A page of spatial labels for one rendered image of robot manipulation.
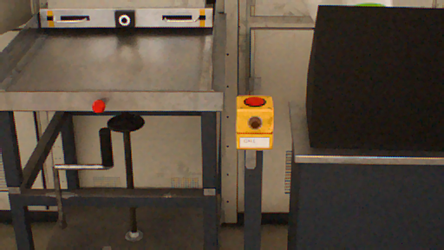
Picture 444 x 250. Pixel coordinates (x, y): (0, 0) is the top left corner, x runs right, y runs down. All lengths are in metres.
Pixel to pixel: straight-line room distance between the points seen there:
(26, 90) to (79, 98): 0.14
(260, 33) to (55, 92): 0.85
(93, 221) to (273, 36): 0.90
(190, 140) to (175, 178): 0.17
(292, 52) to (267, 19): 0.14
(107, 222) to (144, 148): 0.32
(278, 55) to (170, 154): 0.56
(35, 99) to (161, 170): 0.92
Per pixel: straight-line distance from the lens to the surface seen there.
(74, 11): 2.16
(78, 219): 2.45
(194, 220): 2.39
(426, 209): 1.73
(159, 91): 1.70
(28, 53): 2.03
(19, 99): 1.78
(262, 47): 2.35
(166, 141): 2.52
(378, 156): 1.62
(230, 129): 2.49
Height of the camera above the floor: 1.50
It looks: 26 degrees down
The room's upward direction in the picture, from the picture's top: straight up
